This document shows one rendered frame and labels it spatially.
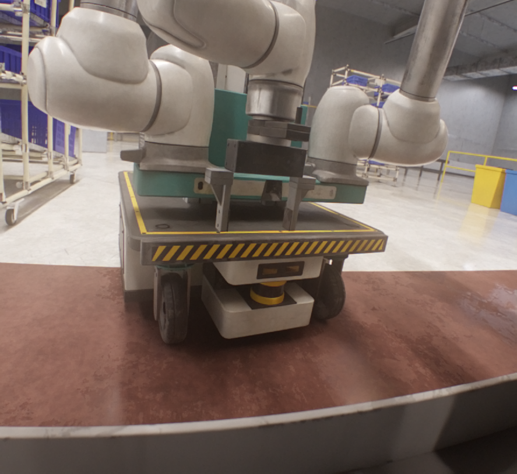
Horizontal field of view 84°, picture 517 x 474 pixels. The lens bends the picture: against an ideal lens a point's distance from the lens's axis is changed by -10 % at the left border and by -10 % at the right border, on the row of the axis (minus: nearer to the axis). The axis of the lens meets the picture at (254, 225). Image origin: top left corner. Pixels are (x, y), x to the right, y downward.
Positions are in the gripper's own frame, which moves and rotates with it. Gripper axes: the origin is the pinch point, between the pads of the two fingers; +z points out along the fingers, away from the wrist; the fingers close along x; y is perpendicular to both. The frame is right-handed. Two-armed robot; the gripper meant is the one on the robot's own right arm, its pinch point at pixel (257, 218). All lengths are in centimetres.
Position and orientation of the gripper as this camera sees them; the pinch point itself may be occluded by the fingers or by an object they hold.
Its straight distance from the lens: 56.7
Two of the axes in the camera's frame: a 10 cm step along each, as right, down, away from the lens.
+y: -4.1, -3.0, 8.6
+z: -1.3, 9.5, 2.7
